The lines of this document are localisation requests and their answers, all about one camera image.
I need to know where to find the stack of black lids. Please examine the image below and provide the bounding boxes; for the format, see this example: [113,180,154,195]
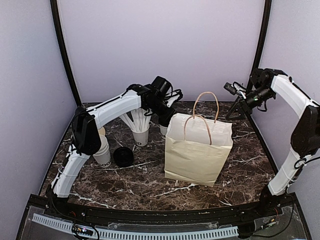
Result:
[113,147,134,168]

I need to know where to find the right black frame post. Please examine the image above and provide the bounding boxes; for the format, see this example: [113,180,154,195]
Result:
[251,0,272,73]

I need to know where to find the left black frame post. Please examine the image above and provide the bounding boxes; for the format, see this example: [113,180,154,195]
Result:
[49,0,82,107]

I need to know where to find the bundle of wrapped white straws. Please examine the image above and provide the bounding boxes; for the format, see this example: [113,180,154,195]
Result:
[119,108,153,133]

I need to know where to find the black front rail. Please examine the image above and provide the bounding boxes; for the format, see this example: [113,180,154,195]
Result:
[58,202,261,224]

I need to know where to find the stack of white paper cups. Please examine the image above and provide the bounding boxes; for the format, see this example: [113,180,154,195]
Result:
[93,135,111,168]

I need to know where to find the brown paper bag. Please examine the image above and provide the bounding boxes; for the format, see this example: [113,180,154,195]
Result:
[163,91,234,188]

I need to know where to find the white cup holding straws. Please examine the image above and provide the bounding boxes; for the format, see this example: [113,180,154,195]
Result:
[132,125,150,147]

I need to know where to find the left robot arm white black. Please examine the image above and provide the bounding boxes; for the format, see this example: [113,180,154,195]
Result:
[46,82,183,199]

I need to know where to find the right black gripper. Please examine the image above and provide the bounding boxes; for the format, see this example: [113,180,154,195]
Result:
[226,86,274,120]

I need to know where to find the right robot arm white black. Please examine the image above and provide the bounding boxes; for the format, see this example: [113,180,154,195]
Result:
[224,68,320,197]

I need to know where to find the black frame post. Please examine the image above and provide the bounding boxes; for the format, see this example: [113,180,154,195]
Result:
[251,0,272,73]
[49,0,82,107]

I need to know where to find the white slotted cable duct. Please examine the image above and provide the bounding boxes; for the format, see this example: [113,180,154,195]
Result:
[32,213,239,240]

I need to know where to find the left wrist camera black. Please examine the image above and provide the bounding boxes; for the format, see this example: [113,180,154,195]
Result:
[151,76,172,97]

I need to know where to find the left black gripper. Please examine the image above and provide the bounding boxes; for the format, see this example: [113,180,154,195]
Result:
[147,97,181,126]

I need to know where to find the beige paper plate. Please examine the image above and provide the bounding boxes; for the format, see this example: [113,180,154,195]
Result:
[98,127,106,136]

